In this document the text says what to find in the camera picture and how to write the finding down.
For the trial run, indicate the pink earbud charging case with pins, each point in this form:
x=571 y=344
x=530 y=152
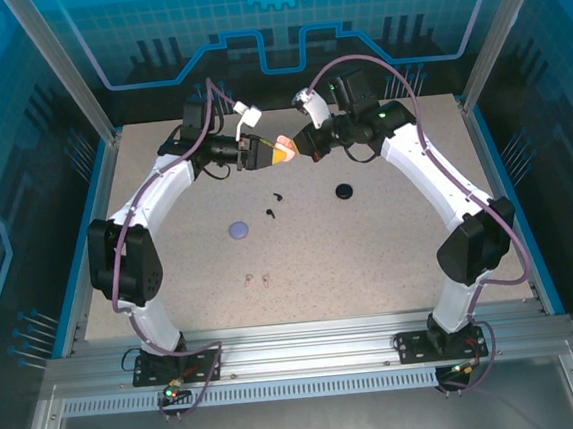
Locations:
x=291 y=153

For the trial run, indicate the black earbud charging case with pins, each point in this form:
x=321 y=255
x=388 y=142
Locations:
x=344 y=190

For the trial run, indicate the purple earbud charging case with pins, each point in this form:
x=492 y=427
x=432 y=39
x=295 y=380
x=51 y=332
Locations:
x=239 y=230

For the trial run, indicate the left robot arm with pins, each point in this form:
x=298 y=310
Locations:
x=135 y=268

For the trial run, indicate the left connector board with leds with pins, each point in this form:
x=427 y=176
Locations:
x=171 y=392

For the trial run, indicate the connector board with leds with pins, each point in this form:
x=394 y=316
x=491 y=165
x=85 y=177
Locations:
x=171 y=392
x=463 y=368

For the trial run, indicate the right connector board with leds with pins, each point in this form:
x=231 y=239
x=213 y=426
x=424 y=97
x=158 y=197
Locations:
x=463 y=368

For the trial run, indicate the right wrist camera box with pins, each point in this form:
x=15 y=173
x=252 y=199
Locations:
x=314 y=106

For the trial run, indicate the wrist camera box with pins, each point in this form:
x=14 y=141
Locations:
x=252 y=114
x=314 y=106

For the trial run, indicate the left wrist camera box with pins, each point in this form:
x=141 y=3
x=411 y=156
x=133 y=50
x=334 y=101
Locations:
x=252 y=114

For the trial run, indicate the left table side rail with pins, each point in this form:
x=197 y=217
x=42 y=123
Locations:
x=104 y=190

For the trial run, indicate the table side rail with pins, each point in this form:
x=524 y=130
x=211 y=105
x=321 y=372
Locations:
x=497 y=181
x=104 y=190

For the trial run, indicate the right table side rail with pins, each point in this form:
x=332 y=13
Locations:
x=497 y=181

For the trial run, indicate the right aluminium frame post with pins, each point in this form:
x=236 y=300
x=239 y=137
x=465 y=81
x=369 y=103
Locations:
x=499 y=30

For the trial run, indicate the aluminium frame post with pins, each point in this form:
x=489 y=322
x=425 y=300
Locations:
x=65 y=68
x=499 y=30

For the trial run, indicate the left aluminium frame post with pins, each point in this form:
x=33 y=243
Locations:
x=65 y=68

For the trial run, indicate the aluminium mounting rail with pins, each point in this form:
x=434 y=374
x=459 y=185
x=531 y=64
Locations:
x=303 y=343

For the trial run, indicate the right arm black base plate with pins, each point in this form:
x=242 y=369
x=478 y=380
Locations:
x=413 y=346

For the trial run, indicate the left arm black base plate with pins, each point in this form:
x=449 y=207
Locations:
x=150 y=374

